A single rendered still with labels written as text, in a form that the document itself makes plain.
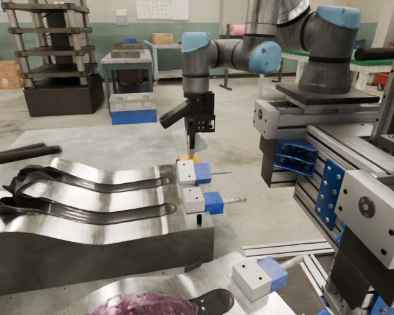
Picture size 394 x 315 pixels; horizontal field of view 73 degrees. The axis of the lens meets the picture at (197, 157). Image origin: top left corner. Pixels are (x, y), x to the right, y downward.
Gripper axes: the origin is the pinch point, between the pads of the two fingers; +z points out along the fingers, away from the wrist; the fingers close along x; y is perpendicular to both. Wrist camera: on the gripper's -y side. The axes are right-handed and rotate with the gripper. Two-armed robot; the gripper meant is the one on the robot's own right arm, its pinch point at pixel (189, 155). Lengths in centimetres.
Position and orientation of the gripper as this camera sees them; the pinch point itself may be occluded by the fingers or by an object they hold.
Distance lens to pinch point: 85.0
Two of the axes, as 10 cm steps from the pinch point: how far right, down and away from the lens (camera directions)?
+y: 9.8, -0.9, 1.8
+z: 0.0, 9.0, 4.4
